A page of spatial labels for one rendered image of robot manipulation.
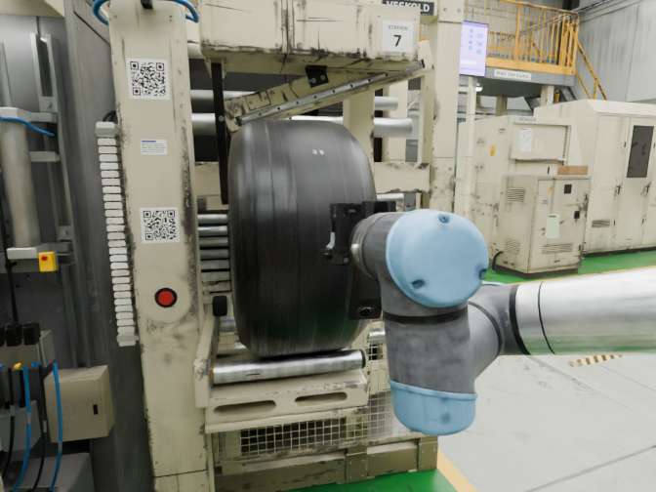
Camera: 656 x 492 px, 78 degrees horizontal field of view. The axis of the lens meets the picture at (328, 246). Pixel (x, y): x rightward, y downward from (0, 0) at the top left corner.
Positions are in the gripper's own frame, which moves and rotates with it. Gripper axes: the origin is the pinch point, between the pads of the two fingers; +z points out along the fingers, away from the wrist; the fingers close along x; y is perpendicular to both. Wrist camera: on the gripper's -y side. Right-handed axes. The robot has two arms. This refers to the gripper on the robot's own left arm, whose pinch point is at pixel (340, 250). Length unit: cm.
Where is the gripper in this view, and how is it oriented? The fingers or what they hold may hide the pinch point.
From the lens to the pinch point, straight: 65.0
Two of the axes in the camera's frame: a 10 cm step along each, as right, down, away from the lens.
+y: -0.1, -10.0, -0.7
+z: -2.1, -0.7, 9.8
